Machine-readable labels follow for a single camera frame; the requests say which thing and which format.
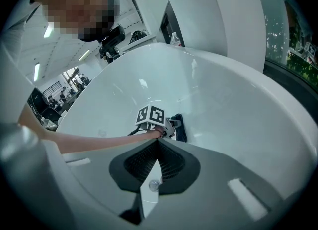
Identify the person's left forearm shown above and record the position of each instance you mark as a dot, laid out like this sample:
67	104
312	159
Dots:
99	142

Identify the white counter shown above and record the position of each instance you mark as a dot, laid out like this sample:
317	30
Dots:
141	46

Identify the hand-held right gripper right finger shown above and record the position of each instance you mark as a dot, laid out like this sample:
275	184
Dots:
211	194

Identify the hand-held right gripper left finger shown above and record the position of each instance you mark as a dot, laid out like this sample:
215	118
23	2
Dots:
94	179

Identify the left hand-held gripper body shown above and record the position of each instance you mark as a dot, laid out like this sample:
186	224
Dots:
156	114

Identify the person's head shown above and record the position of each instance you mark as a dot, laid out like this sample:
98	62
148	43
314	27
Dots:
74	0

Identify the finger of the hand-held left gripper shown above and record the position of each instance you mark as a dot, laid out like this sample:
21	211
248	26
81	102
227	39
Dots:
177	122

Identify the white bathtub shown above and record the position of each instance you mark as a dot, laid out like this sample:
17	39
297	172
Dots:
223	99

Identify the dark blue cloth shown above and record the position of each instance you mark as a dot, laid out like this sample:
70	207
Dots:
182	133

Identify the person's white shirt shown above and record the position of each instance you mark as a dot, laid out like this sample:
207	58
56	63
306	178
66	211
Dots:
12	50

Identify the black head-mounted camera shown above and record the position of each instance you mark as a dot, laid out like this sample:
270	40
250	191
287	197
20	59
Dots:
114	36

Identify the clear plastic water bottle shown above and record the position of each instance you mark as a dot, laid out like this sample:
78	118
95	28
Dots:
175	39

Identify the long ceiling light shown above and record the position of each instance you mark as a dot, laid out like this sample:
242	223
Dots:
83	55
48	30
37	72

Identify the black backpack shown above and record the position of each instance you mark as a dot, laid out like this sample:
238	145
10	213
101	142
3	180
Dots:
137	36

